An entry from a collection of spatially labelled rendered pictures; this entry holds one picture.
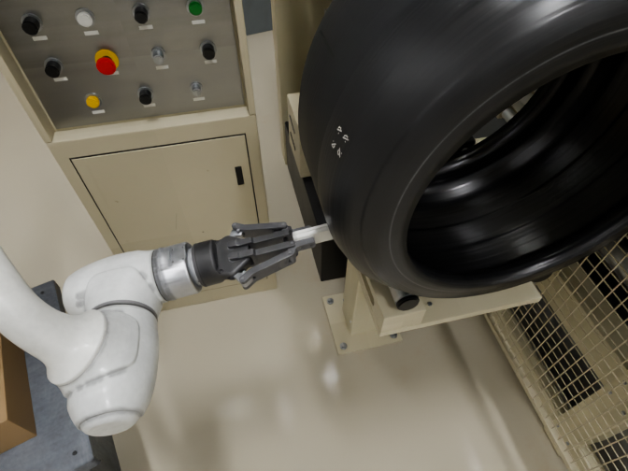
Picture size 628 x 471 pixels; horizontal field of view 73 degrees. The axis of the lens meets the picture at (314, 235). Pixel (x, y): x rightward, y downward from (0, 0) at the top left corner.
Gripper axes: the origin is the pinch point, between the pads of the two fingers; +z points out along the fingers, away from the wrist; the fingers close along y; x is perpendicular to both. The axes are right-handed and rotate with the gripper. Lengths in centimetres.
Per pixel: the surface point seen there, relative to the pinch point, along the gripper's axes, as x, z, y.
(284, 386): 102, -21, 13
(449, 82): -31.9, 15.1, -10.9
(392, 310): 19.2, 11.6, -8.0
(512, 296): 28.7, 38.9, -7.6
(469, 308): 27.4, 28.6, -8.3
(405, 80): -31.6, 11.5, -8.6
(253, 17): 94, 8, 293
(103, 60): -10, -36, 58
